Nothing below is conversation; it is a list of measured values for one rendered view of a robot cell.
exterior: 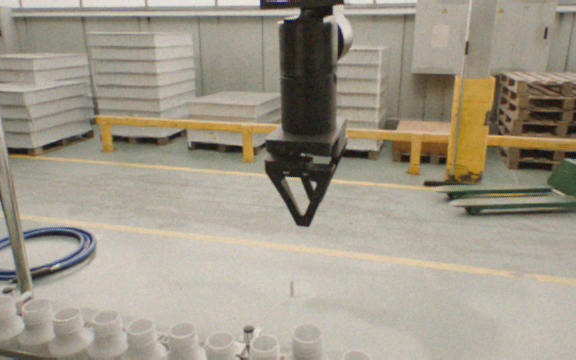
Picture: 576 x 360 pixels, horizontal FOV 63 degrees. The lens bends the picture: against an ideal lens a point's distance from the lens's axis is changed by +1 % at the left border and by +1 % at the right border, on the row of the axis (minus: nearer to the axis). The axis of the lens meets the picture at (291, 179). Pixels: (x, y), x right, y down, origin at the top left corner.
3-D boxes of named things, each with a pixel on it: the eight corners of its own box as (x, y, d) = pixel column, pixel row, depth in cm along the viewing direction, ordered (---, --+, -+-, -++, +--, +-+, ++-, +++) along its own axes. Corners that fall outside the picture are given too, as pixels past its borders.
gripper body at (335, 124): (347, 132, 53) (348, 65, 50) (330, 161, 44) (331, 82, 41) (291, 129, 55) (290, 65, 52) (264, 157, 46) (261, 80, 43)
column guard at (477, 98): (480, 179, 512) (494, 76, 479) (484, 189, 481) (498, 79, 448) (442, 176, 522) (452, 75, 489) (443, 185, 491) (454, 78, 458)
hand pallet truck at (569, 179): (572, 192, 472) (595, 73, 437) (612, 212, 421) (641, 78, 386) (430, 196, 460) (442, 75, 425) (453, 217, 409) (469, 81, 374)
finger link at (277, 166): (342, 209, 53) (344, 129, 50) (331, 239, 47) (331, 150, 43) (284, 204, 55) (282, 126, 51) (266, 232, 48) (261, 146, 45)
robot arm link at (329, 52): (269, 11, 43) (331, 10, 41) (290, 8, 49) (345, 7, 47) (272, 87, 45) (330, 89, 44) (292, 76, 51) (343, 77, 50)
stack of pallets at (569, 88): (489, 145, 666) (499, 71, 636) (576, 149, 639) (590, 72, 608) (503, 169, 550) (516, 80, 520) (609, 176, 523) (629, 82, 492)
